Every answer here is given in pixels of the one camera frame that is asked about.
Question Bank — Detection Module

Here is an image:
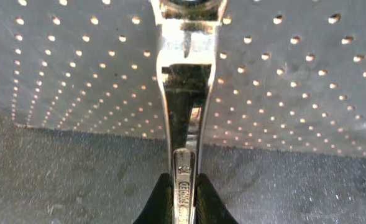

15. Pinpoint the wrench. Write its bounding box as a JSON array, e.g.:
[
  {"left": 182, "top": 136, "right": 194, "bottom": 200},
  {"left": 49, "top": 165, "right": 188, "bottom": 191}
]
[{"left": 150, "top": 0, "right": 229, "bottom": 224}]

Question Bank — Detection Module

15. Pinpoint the black pegboard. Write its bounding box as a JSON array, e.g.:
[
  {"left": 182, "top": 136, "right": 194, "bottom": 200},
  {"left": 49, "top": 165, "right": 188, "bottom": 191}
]
[{"left": 0, "top": 0, "right": 366, "bottom": 160}]

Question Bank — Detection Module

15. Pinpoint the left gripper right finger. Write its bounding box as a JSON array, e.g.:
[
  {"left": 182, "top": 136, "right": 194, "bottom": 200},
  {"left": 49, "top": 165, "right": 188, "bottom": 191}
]
[{"left": 195, "top": 172, "right": 240, "bottom": 224}]

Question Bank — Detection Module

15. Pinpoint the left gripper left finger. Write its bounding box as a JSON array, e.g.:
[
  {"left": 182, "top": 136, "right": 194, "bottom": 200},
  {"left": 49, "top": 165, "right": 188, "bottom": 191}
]
[{"left": 132, "top": 172, "right": 175, "bottom": 224}]

